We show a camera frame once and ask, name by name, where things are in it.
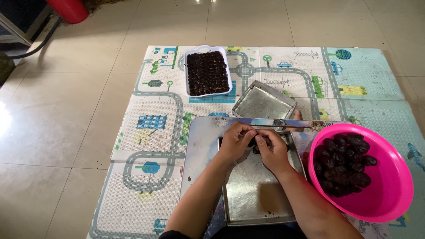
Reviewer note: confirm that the person's left hand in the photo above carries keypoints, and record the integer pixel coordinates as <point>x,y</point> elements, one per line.
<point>232,142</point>

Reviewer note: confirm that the person's right hand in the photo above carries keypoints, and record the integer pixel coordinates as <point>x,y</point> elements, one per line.
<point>275,152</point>

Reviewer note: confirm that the person's left fingers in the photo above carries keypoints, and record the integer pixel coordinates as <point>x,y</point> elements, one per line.
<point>244,129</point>

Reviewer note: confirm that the single dark fruit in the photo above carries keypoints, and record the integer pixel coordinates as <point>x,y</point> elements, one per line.
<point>253,142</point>

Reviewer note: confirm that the square metal baking tray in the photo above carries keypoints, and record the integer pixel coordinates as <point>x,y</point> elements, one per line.
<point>262,104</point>
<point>252,196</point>

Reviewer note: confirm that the printed low folding table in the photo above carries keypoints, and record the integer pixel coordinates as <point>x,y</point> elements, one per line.
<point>202,139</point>

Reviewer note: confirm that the person's foot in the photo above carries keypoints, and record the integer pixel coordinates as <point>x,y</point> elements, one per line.
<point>298,115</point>

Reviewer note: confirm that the batch of dark pieces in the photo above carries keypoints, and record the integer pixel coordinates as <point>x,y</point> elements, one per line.
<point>207,73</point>

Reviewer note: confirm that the white plastic tray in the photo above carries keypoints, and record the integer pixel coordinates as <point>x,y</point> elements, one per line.
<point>185,73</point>

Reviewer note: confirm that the person's black clothing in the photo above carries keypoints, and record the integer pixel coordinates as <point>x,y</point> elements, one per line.
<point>232,233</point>

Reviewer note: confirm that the heap of dark fruits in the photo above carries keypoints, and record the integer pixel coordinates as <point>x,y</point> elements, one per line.
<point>342,166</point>

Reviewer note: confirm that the road print play mat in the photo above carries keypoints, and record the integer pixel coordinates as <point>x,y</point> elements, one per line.
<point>149,199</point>

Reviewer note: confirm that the pink plastic bowl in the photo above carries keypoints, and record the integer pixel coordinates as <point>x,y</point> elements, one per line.
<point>393,181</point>

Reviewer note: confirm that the brown fibre broom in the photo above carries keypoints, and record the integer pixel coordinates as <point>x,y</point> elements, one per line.
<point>96,4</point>

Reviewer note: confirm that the red cylinder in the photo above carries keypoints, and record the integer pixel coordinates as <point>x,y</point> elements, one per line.
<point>68,10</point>

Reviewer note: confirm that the metal framed cabinet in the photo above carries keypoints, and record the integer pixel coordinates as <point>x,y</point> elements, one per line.
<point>20,33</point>

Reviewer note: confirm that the green round object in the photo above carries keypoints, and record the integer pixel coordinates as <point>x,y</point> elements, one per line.
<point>6,68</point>

